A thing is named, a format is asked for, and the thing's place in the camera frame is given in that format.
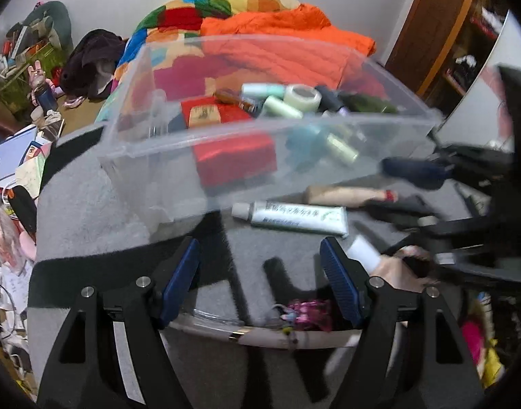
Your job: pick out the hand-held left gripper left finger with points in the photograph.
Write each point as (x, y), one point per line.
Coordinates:
(181, 281)

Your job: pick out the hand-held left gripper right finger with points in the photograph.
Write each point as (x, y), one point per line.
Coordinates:
(341, 285)

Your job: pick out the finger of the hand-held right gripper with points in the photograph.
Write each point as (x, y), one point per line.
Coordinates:
(414, 173)
(397, 212)

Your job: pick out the peach tube with white cap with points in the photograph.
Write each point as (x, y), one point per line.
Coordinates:
(392, 275)

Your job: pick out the tan stick with red end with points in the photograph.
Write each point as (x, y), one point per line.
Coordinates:
(341, 196)

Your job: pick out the dark green bottle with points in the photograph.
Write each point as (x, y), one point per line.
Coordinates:
(371, 104)

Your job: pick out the clear plastic bin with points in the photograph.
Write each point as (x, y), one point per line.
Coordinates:
(166, 170)

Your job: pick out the white lace tape roll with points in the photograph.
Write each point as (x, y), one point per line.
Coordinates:
(303, 105)

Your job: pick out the long red box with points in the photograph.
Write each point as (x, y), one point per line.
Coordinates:
(235, 159)

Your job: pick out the pale green tube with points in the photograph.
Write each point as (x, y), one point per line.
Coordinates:
(282, 108)

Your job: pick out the mint green tube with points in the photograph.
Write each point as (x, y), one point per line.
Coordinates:
(262, 90)

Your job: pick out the small brown bottle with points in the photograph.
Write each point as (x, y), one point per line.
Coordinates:
(235, 98)

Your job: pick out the white ointment tube green print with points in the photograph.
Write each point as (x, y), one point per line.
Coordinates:
(294, 217)

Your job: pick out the white pink hairband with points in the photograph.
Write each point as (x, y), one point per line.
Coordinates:
(260, 336)

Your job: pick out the wooden shelf unit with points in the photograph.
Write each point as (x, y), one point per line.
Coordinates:
(469, 51)

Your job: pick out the wooden door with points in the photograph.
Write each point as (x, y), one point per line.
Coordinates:
(431, 30)

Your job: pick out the black pouch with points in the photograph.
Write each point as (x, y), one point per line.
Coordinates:
(24, 213)

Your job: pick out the pink pouch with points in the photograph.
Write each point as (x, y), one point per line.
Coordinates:
(4, 230)

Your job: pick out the printed booklet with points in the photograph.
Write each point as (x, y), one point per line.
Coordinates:
(30, 170)

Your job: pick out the orange puffer jacket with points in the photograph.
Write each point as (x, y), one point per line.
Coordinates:
(277, 30)

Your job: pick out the blue notebook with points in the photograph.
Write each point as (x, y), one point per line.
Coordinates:
(9, 153)

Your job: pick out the pink bunny toy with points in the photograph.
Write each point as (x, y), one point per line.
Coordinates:
(41, 89)

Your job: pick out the dark purple clothing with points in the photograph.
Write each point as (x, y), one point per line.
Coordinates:
(90, 55)

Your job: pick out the green gift bag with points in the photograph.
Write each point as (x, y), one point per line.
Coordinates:
(13, 93)

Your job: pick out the grey neck pillow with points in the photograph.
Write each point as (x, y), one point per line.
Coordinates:
(56, 21)

